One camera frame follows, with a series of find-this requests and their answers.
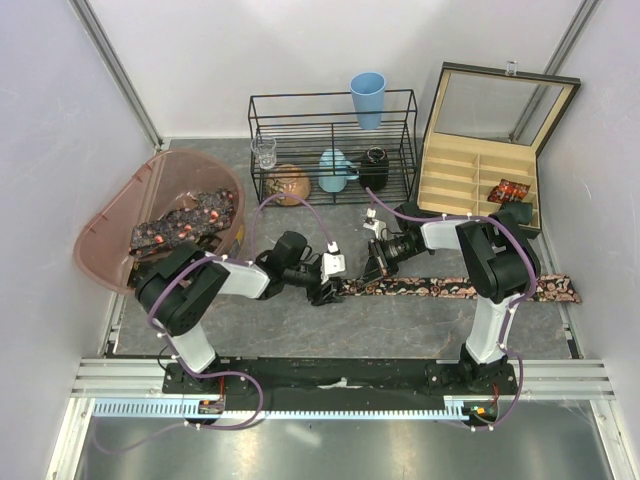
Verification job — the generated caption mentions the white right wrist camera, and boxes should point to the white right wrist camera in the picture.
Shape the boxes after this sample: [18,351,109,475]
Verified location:
[363,207,387,239]

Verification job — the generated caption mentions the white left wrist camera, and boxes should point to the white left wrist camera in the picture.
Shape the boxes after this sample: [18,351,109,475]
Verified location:
[321,241,346,283]

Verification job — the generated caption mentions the light blue mug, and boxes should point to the light blue mug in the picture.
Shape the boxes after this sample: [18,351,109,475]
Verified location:
[318,149,359,193]

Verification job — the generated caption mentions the black cup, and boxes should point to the black cup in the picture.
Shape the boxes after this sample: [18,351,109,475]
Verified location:
[359,147,389,192]

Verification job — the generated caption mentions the dark floral tie in basket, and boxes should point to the dark floral tie in basket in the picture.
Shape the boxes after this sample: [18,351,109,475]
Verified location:
[129,188,235,259]

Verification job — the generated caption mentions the pink plastic basket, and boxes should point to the pink plastic basket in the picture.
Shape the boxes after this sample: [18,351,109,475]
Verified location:
[74,149,245,294]

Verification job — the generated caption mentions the clear drinking glass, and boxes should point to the clear drinking glass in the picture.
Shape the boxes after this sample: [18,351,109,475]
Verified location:
[250,134,277,170]

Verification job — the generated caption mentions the purple cable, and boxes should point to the purple cable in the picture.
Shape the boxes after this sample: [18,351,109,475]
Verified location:
[92,192,337,455]
[367,185,539,434]

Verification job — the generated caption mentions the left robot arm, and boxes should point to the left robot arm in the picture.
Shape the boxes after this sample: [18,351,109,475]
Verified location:
[135,231,346,393]

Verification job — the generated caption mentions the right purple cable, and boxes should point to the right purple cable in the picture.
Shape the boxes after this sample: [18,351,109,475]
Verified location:
[367,185,539,434]

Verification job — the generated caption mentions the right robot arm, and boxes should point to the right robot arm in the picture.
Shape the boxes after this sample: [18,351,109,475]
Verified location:
[355,205,540,394]

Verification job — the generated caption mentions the wooden tie storage box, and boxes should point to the wooden tie storage box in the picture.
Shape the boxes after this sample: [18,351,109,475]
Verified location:
[415,62,581,239]

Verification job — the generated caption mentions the tall blue plastic cup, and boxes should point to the tall blue plastic cup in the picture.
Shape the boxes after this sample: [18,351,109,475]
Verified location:
[350,72,386,130]

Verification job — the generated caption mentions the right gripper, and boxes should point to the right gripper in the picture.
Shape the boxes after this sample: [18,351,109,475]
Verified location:
[360,237,421,288]

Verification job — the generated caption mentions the rolled red patterned tie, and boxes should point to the rolled red patterned tie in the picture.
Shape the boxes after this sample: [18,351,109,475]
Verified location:
[487,179,531,204]

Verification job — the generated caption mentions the black wire rack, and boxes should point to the black wire rack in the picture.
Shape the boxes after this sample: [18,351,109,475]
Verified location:
[247,89,419,205]

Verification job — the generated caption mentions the rolled dark green tie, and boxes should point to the rolled dark green tie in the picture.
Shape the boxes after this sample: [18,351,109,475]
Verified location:
[500,201,534,225]

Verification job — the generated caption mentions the grey slotted cable duct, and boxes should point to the grey slotted cable duct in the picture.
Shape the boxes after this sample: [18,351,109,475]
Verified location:
[93,397,486,421]

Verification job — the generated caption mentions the brown paisley tie in basket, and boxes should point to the brown paisley tie in basket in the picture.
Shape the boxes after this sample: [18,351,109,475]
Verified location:
[127,261,156,290]

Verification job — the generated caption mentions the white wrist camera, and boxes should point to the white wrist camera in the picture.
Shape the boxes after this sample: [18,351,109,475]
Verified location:
[363,207,387,239]
[321,241,346,283]

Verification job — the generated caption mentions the black floral rose tie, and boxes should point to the black floral rose tie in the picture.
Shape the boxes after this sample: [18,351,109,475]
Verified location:
[339,274,582,304]

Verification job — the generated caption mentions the brown ceramic bowl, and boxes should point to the brown ceramic bowl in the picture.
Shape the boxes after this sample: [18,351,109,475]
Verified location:
[266,164,312,206]

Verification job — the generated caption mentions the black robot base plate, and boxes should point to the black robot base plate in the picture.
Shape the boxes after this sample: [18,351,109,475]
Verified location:
[162,357,517,409]

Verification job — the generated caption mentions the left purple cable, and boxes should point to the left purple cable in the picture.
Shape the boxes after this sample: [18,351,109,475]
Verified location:
[92,192,337,455]

